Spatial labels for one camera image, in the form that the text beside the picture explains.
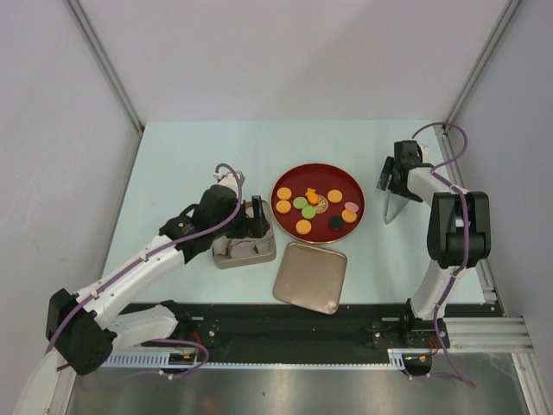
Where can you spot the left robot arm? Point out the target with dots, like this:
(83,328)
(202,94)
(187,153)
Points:
(87,326)

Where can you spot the black sandwich cookie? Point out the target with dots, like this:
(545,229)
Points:
(336,223)

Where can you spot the white paper cookie cups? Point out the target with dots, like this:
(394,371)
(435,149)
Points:
(242,248)

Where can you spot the metal serving tongs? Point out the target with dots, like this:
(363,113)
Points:
(394,206)

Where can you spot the orange biscuit cookie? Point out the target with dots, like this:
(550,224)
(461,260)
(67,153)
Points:
(303,227)
(334,196)
(349,216)
(283,206)
(284,193)

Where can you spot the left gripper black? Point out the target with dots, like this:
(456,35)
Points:
(249,220)

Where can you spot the gold cookie tin box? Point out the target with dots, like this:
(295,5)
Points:
(227,263)

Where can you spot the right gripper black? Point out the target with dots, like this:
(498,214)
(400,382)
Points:
(397,190)

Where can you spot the orange fish-shaped cookie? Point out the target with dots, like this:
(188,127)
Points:
(311,196)

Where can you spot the green sandwich cookie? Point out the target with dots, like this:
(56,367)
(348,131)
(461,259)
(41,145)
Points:
(308,212)
(300,203)

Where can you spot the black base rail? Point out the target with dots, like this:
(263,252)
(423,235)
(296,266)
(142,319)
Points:
(286,334)

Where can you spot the pink sandwich cookie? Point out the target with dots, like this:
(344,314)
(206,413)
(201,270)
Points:
(351,207)

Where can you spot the aluminium frame right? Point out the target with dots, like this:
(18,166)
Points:
(495,335)

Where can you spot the red round tray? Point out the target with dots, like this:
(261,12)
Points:
(322,177)

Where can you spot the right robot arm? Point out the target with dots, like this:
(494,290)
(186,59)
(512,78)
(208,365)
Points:
(458,238)

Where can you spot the orange biscuit cookie bottom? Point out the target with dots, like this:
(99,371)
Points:
(303,227)

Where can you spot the white cable duct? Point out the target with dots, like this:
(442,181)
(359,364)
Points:
(167,360)

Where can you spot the gold tin lid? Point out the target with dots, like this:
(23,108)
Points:
(311,277)

